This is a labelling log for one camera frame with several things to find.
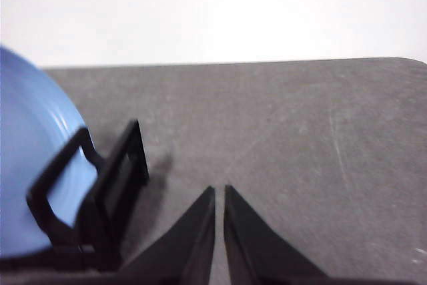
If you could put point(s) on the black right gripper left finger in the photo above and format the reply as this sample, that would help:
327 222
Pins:
187 251

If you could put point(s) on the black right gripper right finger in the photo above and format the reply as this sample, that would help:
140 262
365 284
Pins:
257 255

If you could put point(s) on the blue plate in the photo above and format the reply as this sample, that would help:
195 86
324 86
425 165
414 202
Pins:
26 115

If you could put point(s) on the black plate rack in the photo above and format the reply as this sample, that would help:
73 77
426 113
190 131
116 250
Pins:
113 181

